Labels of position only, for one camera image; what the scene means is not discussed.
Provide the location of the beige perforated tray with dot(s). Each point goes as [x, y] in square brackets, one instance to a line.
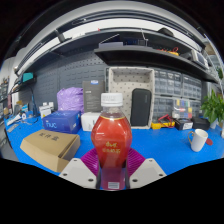
[121, 81]

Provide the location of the black rounded pouch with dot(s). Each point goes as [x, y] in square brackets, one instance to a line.
[141, 106]

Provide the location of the black box with white label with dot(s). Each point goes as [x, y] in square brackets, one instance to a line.
[184, 124]

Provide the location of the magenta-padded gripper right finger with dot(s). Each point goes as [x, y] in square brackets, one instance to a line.
[148, 171]

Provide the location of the white ceramic mug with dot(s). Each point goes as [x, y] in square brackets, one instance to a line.
[199, 140]

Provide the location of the dark grey upright box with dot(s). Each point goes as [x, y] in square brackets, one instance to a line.
[93, 96]

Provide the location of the brown cardboard box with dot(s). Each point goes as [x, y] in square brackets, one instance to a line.
[46, 148]

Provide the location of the clear organizer with coloured parts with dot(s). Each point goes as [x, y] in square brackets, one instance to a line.
[182, 108]

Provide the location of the small white box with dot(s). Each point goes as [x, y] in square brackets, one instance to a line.
[45, 110]

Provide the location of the grey drawer cabinet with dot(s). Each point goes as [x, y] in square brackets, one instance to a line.
[192, 87]
[168, 82]
[197, 108]
[162, 106]

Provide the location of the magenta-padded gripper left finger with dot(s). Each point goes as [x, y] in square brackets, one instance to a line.
[76, 171]

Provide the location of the green potted plant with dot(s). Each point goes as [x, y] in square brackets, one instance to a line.
[212, 106]

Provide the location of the red drink bottle white cap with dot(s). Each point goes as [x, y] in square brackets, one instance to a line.
[111, 140]

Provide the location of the white metal shelf unit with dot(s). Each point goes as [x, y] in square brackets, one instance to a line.
[218, 66]

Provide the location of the blue cardboard box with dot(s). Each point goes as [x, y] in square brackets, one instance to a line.
[61, 121]

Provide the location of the purple plastic bag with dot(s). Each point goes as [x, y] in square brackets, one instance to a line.
[70, 99]

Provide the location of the dark overhead shelf unit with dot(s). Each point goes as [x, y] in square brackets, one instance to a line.
[133, 55]

